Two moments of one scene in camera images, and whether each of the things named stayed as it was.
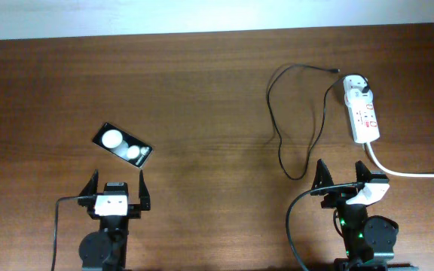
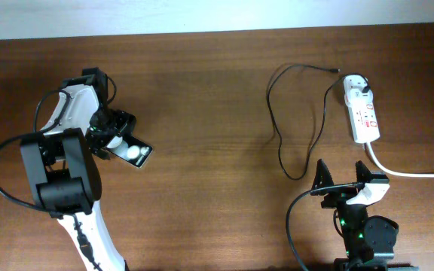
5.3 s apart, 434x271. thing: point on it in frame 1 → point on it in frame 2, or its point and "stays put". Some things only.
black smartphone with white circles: (123, 144) stays put
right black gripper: (338, 196) stays put
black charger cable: (365, 86) stays put
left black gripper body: (133, 211) → (108, 123)
